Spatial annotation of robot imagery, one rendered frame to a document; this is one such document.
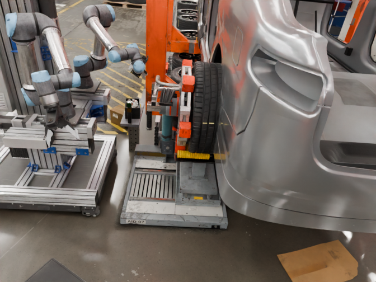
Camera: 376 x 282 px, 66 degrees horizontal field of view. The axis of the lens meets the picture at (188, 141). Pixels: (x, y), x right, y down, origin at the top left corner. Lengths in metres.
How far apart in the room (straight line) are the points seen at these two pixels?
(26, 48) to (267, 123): 1.35
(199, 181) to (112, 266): 0.91
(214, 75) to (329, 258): 1.58
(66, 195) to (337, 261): 2.05
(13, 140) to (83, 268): 0.95
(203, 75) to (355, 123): 1.05
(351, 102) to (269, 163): 1.26
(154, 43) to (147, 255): 1.59
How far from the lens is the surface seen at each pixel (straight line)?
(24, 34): 1.83
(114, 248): 2.26
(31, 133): 2.13
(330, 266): 2.49
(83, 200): 2.33
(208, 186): 2.39
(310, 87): 1.18
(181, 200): 2.35
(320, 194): 1.27
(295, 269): 2.36
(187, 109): 1.85
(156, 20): 2.39
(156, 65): 2.48
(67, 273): 1.80
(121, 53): 1.99
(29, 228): 2.52
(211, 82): 1.88
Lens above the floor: 1.83
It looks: 34 degrees down
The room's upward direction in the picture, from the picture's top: 6 degrees clockwise
